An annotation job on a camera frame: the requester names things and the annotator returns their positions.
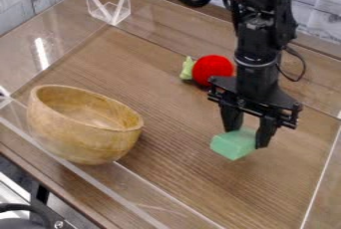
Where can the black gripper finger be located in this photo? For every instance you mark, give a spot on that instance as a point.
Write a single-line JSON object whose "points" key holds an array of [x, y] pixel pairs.
{"points": [[266, 131], [231, 118]]}

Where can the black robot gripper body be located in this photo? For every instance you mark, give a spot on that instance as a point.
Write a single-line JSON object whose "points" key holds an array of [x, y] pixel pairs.
{"points": [[254, 93]]}

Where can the green rectangular block stick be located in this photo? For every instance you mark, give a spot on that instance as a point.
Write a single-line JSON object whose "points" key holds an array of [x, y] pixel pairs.
{"points": [[234, 144]]}

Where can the brown wooden bowl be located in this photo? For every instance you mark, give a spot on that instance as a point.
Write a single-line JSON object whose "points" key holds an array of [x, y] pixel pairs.
{"points": [[81, 126]]}

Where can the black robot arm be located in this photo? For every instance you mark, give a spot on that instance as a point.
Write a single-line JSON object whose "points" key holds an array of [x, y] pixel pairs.
{"points": [[264, 28]]}

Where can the red plush ball toy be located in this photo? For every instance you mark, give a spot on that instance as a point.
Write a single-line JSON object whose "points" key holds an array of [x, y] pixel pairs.
{"points": [[207, 66]]}

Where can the clear acrylic tray wall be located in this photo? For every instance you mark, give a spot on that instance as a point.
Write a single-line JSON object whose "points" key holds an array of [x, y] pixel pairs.
{"points": [[160, 181]]}

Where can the clear acrylic corner bracket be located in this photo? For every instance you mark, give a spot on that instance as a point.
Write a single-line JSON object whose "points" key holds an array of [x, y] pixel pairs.
{"points": [[112, 13]]}

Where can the black table frame leg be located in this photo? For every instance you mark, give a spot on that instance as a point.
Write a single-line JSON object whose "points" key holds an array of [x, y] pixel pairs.
{"points": [[21, 214]]}

